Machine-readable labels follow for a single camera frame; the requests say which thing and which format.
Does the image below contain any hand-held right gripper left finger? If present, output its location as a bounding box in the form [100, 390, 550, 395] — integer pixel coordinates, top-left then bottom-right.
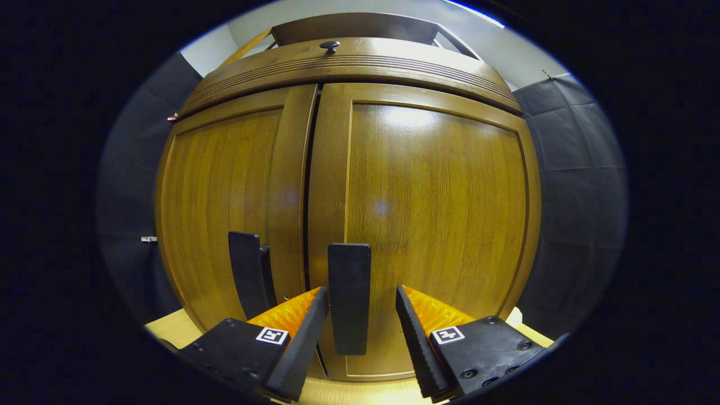
[177, 287, 329, 403]

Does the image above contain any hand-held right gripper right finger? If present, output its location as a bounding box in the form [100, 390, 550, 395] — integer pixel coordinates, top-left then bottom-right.
[395, 285, 555, 401]

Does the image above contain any black door handle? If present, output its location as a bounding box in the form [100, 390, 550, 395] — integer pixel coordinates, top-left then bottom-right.
[228, 231, 277, 321]
[328, 243, 372, 356]

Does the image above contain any wooden shoe cabinet door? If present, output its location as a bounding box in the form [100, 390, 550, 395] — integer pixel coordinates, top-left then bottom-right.
[156, 84, 318, 334]
[307, 83, 542, 383]

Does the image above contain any wooden double-door shoe cabinet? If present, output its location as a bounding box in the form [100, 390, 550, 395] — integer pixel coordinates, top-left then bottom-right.
[155, 12, 542, 383]

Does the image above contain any black backdrop cloth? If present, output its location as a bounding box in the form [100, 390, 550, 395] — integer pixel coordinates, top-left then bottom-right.
[96, 51, 629, 338]

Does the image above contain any wooden drawer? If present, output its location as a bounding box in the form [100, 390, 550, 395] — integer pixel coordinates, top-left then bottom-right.
[177, 37, 523, 116]

